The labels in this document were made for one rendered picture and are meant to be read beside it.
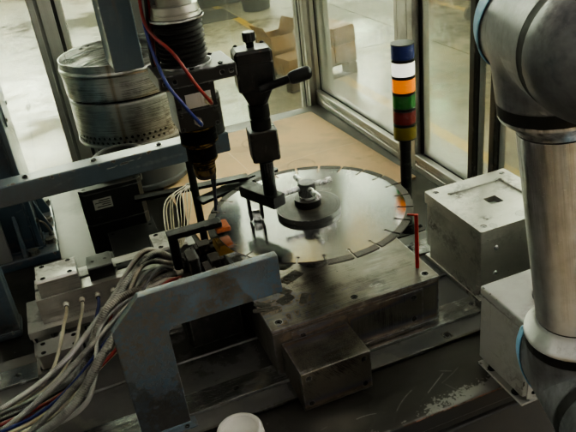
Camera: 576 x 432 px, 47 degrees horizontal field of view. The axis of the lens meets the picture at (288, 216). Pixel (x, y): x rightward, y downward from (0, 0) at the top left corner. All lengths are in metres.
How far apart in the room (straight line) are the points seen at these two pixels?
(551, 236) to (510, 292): 0.32
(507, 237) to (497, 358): 0.23
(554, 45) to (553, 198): 0.20
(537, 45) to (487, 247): 0.68
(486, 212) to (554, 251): 0.51
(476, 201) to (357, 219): 0.26
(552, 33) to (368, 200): 0.68
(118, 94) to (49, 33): 0.45
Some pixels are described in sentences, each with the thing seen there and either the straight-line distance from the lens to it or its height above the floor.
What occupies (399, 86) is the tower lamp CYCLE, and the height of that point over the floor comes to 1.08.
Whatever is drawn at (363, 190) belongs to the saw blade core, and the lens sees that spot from 1.19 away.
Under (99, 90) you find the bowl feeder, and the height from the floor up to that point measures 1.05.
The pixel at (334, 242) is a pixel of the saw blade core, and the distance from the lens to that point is 1.05.
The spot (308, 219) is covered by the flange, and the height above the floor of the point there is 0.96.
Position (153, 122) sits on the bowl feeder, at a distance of 1.68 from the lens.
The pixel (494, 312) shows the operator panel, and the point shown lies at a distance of 1.03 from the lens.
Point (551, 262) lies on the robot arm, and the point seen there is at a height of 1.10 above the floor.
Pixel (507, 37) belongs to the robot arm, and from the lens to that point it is 0.60.
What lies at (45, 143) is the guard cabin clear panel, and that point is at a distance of 2.13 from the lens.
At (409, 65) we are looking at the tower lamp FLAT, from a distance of 1.29.
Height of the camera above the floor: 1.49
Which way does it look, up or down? 29 degrees down
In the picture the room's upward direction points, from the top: 7 degrees counter-clockwise
